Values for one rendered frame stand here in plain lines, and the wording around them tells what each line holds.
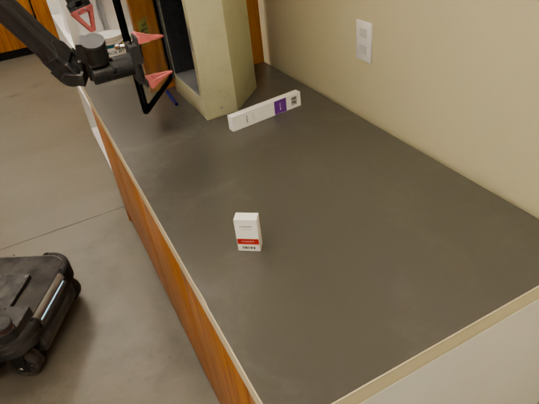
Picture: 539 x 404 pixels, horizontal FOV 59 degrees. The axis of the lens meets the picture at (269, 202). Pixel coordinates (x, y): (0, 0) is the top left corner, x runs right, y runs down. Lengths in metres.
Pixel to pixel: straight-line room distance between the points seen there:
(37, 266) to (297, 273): 1.62
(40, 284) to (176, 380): 0.72
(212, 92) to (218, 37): 0.17
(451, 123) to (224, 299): 0.71
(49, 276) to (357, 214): 1.55
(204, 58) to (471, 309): 1.04
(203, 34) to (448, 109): 0.73
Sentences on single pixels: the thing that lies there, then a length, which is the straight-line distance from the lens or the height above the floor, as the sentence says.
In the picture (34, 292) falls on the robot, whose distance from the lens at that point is 2.26.
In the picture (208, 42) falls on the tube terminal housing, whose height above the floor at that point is 1.18.
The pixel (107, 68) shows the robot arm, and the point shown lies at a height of 1.22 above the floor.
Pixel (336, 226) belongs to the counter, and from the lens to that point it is 1.07.
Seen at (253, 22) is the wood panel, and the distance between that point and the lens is 1.99.
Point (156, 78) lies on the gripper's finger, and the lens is 1.37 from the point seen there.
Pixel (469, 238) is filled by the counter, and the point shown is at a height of 0.94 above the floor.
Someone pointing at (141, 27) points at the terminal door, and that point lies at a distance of 1.63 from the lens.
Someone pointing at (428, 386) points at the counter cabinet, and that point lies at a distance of 0.95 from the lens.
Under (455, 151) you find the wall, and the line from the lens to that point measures 1.30.
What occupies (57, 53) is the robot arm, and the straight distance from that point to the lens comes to 1.32.
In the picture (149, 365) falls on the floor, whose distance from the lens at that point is 2.10.
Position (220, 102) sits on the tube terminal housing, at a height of 0.99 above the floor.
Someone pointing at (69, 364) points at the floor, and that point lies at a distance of 2.25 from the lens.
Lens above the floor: 1.61
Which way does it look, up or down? 35 degrees down
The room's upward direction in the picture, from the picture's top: 7 degrees counter-clockwise
